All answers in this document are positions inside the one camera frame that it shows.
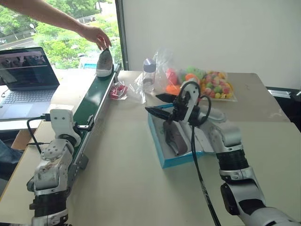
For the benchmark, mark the light blue shoebox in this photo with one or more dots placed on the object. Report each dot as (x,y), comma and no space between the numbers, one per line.
(169,162)

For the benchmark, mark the grey sneaker with white sole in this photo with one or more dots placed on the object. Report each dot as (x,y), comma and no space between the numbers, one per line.
(105,62)
(176,139)

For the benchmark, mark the bag of colourful candy balls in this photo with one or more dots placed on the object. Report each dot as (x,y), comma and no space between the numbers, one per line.
(217,86)

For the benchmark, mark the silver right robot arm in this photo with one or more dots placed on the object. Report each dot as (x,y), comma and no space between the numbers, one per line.
(235,150)

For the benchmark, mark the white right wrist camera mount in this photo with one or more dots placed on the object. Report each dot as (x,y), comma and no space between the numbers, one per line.
(193,91)

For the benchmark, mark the person's bare forearm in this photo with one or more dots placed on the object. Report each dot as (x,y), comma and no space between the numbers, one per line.
(42,14)

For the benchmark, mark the clear bag of plastic toys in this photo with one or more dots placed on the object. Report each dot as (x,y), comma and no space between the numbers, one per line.
(174,77)

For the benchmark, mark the black window frame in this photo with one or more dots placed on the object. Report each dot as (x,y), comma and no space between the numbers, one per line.
(122,35)

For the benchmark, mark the grey open laptop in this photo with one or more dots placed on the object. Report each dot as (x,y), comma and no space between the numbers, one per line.
(26,77)

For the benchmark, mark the person's bare hand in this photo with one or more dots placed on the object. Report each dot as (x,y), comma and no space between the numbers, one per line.
(94,34)

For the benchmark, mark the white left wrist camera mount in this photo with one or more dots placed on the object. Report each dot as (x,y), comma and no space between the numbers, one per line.
(61,121)

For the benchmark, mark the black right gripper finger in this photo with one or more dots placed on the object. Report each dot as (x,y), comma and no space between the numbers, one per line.
(165,97)
(158,112)

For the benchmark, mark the empty clear plastic bag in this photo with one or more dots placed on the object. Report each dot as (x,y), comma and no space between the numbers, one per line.
(138,90)

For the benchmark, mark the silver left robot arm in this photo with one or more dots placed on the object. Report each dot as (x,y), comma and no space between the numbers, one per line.
(53,164)

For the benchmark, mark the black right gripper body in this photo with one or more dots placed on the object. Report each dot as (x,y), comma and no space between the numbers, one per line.
(180,108)

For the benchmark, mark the small bag of red items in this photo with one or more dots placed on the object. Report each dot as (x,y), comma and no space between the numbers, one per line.
(117,91)

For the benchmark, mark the person's blue jeans leg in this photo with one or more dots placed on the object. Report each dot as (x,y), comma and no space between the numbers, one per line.
(8,157)

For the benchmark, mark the green conveyor belt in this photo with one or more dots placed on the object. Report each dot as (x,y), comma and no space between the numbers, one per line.
(95,100)

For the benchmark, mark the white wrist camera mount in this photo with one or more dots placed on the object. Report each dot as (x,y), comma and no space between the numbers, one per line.
(61,121)
(193,91)

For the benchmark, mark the brown cardboard box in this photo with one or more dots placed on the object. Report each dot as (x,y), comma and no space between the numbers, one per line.
(22,139)

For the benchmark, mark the clear bottle with grey cap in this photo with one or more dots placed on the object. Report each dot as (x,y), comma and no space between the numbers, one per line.
(149,77)

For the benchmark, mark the black furniture edge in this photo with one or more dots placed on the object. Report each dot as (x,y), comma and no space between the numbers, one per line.
(285,99)

